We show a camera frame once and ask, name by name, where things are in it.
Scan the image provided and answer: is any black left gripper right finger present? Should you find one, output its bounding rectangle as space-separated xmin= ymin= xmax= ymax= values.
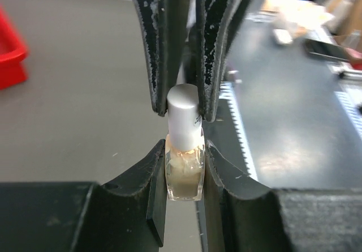
xmin=204 ymin=141 xmax=361 ymax=251

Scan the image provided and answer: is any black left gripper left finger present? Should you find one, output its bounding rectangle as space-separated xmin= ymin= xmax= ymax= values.
xmin=1 ymin=140 xmax=166 ymax=251

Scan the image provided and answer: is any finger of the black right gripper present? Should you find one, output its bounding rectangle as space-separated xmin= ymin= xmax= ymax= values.
xmin=132 ymin=0 xmax=190 ymax=117
xmin=195 ymin=0 xmax=251 ymax=122

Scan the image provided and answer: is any beige nail polish bottle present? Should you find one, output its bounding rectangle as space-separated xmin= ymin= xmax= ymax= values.
xmin=165 ymin=121 xmax=205 ymax=201

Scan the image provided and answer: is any white nail polish cap brush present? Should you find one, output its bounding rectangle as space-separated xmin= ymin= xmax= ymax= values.
xmin=167 ymin=84 xmax=202 ymax=152

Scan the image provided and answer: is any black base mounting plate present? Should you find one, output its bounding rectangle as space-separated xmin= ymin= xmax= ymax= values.
xmin=202 ymin=99 xmax=248 ymax=174

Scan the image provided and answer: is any red plastic tray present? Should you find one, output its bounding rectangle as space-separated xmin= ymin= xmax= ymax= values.
xmin=1 ymin=7 xmax=28 ymax=90

